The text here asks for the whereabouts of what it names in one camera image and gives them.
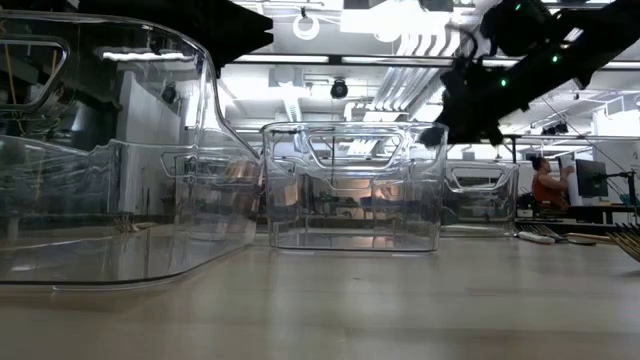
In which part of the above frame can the black ceiling camera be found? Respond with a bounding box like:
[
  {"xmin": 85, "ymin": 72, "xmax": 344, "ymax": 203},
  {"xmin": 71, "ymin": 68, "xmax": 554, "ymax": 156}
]
[{"xmin": 541, "ymin": 121, "xmax": 570, "ymax": 137}]

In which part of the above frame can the clear plastic bin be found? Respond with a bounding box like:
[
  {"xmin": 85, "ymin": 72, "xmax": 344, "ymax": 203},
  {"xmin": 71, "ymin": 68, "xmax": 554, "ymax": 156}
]
[
  {"xmin": 442, "ymin": 159, "xmax": 520, "ymax": 238},
  {"xmin": 159, "ymin": 148, "xmax": 266, "ymax": 241},
  {"xmin": 0, "ymin": 10, "xmax": 262, "ymax": 291},
  {"xmin": 260, "ymin": 121, "xmax": 450, "ymax": 253}
]

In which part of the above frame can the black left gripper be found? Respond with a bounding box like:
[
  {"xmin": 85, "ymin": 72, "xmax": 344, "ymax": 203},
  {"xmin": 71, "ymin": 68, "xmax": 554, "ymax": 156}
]
[{"xmin": 149, "ymin": 0, "xmax": 274, "ymax": 77}]

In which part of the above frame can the dark background desk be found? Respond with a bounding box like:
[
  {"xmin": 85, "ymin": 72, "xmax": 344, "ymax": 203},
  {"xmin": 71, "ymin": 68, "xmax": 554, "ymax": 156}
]
[{"xmin": 519, "ymin": 203, "xmax": 640, "ymax": 225}]

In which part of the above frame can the gold fork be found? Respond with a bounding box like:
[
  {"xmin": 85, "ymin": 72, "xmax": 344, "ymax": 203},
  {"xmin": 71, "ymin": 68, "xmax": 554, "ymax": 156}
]
[{"xmin": 563, "ymin": 231, "xmax": 616, "ymax": 245}]

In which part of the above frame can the overhead light bar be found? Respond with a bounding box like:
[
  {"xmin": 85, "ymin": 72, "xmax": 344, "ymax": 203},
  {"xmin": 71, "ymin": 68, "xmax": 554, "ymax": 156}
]
[{"xmin": 222, "ymin": 52, "xmax": 640, "ymax": 71}]

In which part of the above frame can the white handled silver fork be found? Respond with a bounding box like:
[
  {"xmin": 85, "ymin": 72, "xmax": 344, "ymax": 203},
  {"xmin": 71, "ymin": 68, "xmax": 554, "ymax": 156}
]
[{"xmin": 518, "ymin": 230, "xmax": 557, "ymax": 246}]

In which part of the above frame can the black computer monitor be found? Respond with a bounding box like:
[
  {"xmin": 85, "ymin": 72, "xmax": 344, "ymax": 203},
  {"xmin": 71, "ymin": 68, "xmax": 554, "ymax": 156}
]
[{"xmin": 574, "ymin": 158, "xmax": 610, "ymax": 199}]

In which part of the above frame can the black background rig frame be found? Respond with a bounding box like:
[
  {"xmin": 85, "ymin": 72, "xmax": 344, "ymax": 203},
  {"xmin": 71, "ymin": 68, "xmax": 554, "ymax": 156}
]
[{"xmin": 502, "ymin": 132, "xmax": 640, "ymax": 165}]

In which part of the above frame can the white ceiling ring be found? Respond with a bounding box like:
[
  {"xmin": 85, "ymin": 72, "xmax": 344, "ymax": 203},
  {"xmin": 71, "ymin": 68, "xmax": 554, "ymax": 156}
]
[{"xmin": 291, "ymin": 13, "xmax": 322, "ymax": 42}]

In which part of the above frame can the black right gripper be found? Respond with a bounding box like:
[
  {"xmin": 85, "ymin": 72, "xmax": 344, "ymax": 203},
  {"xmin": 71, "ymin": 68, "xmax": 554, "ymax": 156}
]
[{"xmin": 418, "ymin": 57, "xmax": 529, "ymax": 147}]

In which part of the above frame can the person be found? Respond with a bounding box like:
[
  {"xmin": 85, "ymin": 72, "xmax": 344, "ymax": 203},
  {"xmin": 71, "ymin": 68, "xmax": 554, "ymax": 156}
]
[{"xmin": 529, "ymin": 155, "xmax": 576, "ymax": 211}]

